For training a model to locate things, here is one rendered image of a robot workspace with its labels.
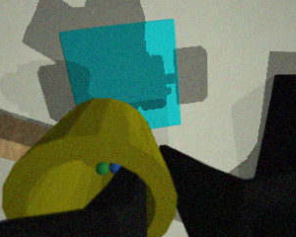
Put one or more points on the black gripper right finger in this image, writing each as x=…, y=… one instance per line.
x=213, y=203

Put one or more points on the green marble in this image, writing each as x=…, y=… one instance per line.
x=102, y=168

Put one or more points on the blue marble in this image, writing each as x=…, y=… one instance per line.
x=114, y=168

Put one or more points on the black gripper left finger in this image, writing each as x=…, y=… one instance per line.
x=119, y=210

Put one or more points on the light brown wooden plank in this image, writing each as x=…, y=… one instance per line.
x=17, y=136

